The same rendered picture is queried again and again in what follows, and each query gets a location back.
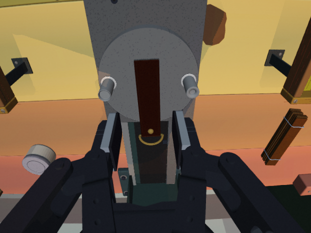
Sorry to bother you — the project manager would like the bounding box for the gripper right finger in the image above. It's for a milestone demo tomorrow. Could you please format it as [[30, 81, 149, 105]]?
[[171, 110, 311, 233]]

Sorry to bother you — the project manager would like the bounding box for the reddish brown block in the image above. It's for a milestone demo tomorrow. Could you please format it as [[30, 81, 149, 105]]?
[[292, 173, 311, 197]]

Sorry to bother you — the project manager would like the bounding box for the dark carriage plate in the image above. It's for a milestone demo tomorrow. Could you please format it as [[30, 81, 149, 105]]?
[[135, 120, 169, 185]]

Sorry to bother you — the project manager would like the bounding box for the black wall bracket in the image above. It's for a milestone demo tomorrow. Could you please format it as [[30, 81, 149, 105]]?
[[4, 57, 34, 86], [264, 49, 293, 78]]

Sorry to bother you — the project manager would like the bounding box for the dark green mat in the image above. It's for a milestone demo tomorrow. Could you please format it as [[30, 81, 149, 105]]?
[[264, 184, 311, 221]]

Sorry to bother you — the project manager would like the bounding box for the brass half ring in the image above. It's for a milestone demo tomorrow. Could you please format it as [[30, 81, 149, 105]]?
[[138, 133, 163, 147]]

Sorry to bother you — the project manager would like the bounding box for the white round tin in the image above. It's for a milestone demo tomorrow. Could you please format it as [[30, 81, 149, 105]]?
[[22, 144, 57, 176]]

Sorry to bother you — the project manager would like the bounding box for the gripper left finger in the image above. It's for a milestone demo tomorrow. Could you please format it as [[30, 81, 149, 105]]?
[[0, 111, 122, 233]]

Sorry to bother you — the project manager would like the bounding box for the brown wooden post brass foot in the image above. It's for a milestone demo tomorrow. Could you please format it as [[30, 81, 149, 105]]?
[[280, 21, 311, 106], [0, 65, 19, 115]]

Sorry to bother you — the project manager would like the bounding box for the wire-tied brown leather strip bundle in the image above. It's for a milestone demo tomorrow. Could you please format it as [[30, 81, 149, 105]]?
[[260, 108, 308, 167]]

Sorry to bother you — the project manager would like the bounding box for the dark brown leather strap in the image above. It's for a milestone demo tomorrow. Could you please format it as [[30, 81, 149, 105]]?
[[133, 58, 162, 138]]

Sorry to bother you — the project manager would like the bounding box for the dark green press base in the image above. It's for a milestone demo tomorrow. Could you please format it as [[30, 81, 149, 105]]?
[[117, 121, 182, 207]]

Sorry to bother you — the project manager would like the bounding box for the grey turret cup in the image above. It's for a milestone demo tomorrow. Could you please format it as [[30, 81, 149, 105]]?
[[97, 76, 118, 103], [180, 73, 201, 100]]

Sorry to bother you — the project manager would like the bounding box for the grey round turret disc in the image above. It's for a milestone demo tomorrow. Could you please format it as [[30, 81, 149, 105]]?
[[98, 27, 201, 123]]

